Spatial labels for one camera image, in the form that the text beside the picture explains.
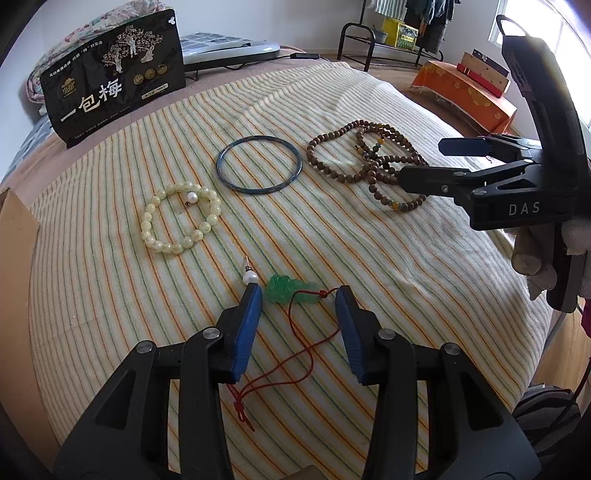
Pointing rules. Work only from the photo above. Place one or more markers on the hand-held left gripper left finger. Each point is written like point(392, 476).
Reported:
point(247, 332)

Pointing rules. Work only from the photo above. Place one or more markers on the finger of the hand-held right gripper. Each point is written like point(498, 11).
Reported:
point(461, 146)
point(429, 182)

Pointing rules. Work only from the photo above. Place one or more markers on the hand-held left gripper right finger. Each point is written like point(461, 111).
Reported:
point(353, 337)

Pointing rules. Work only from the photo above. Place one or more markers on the pearl pin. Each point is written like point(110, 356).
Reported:
point(250, 277)
point(191, 198)

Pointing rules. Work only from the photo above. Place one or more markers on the blue bangle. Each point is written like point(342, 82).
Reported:
point(221, 173)

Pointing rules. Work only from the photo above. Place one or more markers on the person's right hand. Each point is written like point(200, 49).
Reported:
point(531, 258)

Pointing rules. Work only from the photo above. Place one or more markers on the orange patterned box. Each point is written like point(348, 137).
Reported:
point(461, 97)

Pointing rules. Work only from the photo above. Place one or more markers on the red flat box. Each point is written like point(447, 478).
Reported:
point(480, 82)

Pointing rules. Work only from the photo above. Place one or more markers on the striped cloth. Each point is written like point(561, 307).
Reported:
point(323, 230)

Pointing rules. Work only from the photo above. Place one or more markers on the hanging dark clothes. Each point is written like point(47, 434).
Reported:
point(434, 21)

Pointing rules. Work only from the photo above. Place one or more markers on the yellow box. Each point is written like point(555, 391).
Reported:
point(399, 32)

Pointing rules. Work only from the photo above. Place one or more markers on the small green pot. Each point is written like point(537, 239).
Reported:
point(381, 37)

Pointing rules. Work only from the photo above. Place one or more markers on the black metal rack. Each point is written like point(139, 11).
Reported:
point(351, 39)

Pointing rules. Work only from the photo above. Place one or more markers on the striped hanging towel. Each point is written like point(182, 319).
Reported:
point(388, 6)

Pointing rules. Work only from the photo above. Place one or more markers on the window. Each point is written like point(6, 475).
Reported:
point(568, 27)

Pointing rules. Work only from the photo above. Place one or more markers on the dark round object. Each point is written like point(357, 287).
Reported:
point(545, 420)

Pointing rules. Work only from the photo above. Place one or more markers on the blue checked bed sheet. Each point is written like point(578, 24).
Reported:
point(34, 138)

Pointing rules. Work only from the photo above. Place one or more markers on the black snack bag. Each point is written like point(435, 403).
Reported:
point(111, 78)

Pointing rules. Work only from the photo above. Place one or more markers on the floral quilt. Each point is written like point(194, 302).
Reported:
point(41, 78)

